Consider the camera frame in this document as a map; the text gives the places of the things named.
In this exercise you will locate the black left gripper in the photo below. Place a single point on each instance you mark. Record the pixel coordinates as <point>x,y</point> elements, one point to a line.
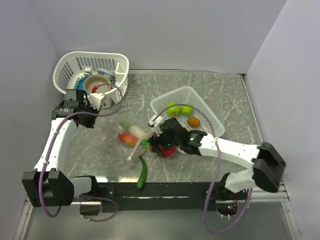
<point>90,124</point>

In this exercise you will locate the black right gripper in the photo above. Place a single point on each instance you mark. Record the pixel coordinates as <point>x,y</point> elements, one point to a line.
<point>155,140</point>

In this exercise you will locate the red fake strawberry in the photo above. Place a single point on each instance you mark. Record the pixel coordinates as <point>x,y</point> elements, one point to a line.
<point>164,153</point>

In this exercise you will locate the green fake apple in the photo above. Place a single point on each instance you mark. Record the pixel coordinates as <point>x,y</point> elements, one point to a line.
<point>174,110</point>

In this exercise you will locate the brown fake food piece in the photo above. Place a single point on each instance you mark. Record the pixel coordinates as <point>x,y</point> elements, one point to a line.
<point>193,122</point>

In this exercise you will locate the white perforated rectangular basket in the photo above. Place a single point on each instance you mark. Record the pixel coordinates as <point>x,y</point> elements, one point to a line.
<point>187,95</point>

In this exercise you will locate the clear zip top bag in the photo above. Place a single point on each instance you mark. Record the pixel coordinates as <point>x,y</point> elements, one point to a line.
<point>118,140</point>

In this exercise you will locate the green fake chili pepper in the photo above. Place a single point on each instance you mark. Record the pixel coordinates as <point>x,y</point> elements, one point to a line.
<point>143,175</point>

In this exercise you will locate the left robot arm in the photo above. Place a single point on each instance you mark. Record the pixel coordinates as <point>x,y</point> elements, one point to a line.
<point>46,184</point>

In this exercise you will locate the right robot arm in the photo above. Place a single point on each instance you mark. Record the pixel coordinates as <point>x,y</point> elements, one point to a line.
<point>264,166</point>

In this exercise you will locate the white fake radish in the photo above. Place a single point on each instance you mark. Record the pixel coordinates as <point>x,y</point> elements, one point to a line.
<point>132,129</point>

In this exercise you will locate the red yellow fake mango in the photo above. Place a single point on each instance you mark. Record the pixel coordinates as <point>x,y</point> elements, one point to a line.
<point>127,138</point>

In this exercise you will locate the blue plate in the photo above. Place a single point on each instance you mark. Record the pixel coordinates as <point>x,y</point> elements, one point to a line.
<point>79,85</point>

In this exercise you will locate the beige bowl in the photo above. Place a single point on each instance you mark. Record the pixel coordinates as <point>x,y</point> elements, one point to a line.
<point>95,80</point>

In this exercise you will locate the white slatted round basket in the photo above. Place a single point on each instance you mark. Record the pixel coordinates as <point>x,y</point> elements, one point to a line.
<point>81,64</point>

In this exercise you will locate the blue patterned white dish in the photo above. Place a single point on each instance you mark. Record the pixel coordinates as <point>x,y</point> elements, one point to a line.
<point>107,73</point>

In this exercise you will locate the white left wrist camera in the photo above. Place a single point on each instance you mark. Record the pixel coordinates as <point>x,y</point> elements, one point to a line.
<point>96,100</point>

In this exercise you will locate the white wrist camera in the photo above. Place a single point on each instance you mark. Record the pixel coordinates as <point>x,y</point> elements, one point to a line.
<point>155,122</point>
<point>96,100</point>

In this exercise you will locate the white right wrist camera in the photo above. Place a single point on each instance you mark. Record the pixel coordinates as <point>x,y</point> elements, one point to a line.
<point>155,122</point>

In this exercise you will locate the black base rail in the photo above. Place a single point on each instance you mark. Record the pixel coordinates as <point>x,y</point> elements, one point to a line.
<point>160,196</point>

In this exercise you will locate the aluminium frame rail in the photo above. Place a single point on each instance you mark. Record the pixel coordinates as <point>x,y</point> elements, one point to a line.
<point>259,195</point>

